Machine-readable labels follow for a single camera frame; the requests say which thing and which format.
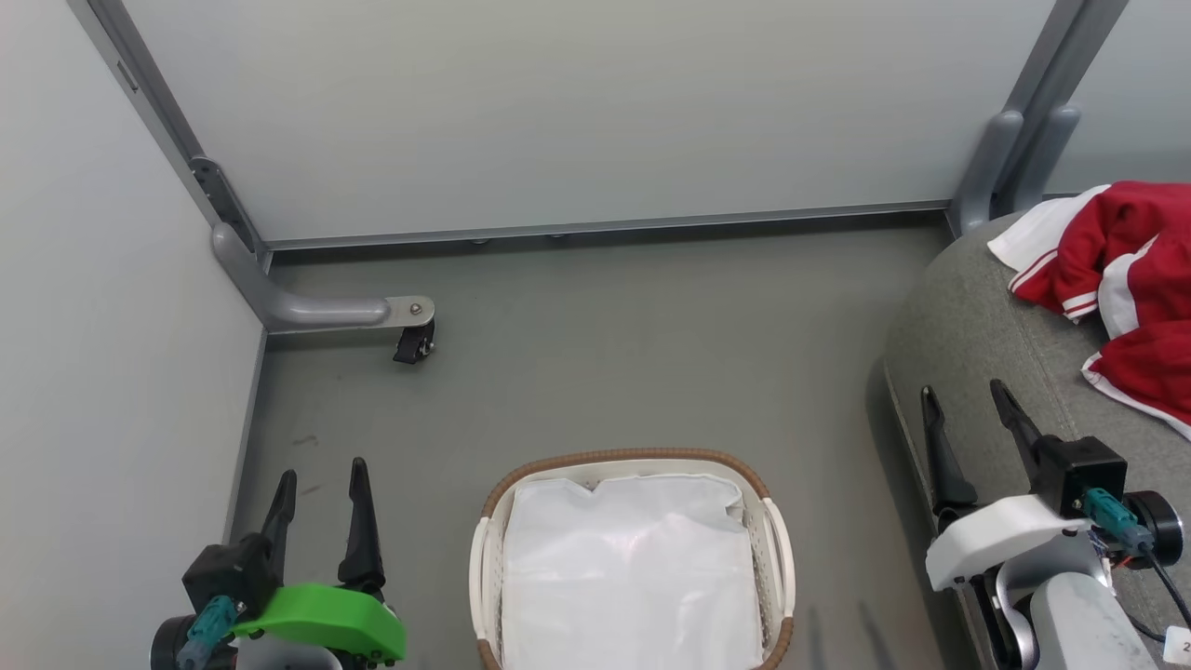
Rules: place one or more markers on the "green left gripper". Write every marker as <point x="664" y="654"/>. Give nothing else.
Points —
<point x="326" y="616"/>

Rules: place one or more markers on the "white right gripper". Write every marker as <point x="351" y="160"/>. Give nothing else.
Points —
<point x="1000" y="535"/>

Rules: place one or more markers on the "red and white jersey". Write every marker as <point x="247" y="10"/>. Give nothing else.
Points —
<point x="1140" y="251"/>

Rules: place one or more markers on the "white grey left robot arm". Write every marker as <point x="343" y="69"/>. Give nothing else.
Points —
<point x="279" y="656"/>

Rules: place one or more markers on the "white basket with brown rim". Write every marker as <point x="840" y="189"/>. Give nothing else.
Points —
<point x="774" y="558"/>

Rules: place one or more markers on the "grey fabric sofa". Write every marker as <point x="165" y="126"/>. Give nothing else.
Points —
<point x="977" y="326"/>

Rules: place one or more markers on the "black caster wheel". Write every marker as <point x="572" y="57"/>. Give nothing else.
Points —
<point x="414" y="342"/>

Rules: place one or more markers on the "white label tag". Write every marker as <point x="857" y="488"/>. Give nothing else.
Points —
<point x="1179" y="645"/>

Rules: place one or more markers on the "white plastic liner bag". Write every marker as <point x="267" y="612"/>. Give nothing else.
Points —
<point x="633" y="577"/>

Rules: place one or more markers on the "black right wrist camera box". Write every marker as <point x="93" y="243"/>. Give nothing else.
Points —
<point x="1079" y="470"/>

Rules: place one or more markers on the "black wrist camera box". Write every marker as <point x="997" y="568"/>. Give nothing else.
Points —
<point x="228" y="572"/>
<point x="1079" y="470"/>

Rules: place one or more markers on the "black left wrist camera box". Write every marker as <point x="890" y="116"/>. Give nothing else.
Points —
<point x="228" y="572"/>

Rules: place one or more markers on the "grey partition post with foot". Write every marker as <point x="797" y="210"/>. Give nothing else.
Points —
<point x="307" y="312"/>

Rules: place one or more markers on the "grey double partition post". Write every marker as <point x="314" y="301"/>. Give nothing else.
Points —
<point x="1019" y="140"/>

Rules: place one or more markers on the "grey partition bottom rail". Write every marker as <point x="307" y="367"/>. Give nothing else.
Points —
<point x="605" y="226"/>

